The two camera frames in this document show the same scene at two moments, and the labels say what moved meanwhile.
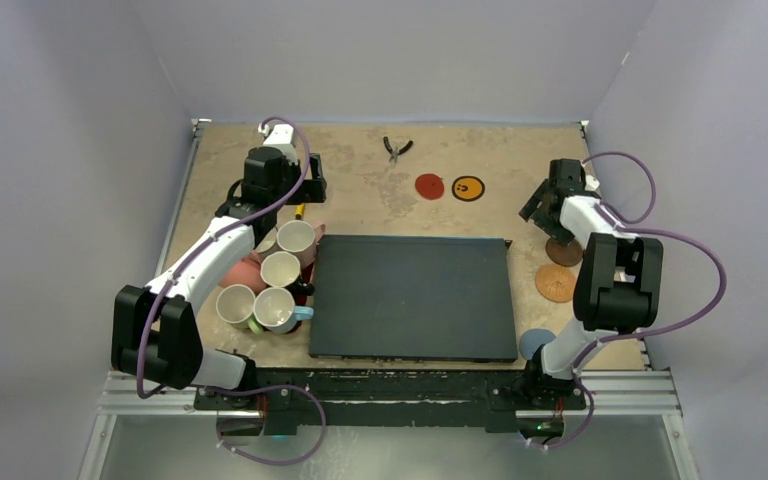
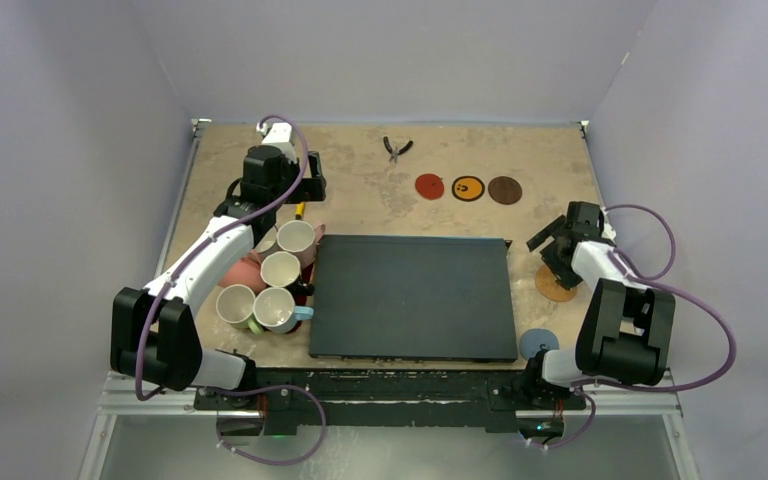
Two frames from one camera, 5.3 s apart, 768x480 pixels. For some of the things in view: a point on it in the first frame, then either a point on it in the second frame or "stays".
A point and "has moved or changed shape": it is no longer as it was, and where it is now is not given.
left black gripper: [310, 191] stays
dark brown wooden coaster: [564, 255] has moved or changed shape
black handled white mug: [282, 269] stays
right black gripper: [542, 203] -> [552, 235]
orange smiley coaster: [468, 188] stays
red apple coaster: [430, 186] stays
